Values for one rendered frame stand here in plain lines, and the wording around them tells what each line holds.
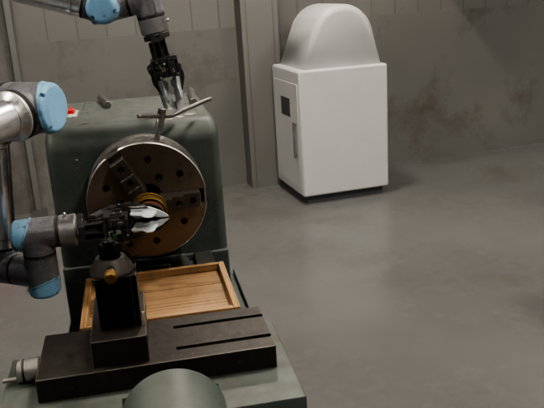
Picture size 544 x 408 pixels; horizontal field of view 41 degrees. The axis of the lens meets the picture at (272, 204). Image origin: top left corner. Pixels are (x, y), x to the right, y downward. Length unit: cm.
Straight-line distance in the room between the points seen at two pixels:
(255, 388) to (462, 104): 573
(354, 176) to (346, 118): 46
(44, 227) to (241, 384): 66
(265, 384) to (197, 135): 93
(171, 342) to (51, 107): 62
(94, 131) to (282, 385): 103
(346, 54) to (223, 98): 116
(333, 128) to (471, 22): 198
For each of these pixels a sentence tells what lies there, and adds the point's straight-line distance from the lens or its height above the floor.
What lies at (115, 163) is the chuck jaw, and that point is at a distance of 188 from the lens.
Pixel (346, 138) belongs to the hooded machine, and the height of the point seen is 48.
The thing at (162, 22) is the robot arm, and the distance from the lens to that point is 200.
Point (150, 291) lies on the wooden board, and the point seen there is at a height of 88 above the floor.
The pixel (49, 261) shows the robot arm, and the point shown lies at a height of 102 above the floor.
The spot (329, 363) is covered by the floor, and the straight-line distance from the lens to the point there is 326.
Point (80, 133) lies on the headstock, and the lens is 208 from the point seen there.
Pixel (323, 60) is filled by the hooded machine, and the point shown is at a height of 106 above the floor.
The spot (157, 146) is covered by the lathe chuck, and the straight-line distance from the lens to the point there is 190.
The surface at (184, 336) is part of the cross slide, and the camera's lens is 142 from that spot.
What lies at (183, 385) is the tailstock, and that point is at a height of 115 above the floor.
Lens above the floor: 161
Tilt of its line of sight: 17 degrees down
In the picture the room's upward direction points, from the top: 4 degrees counter-clockwise
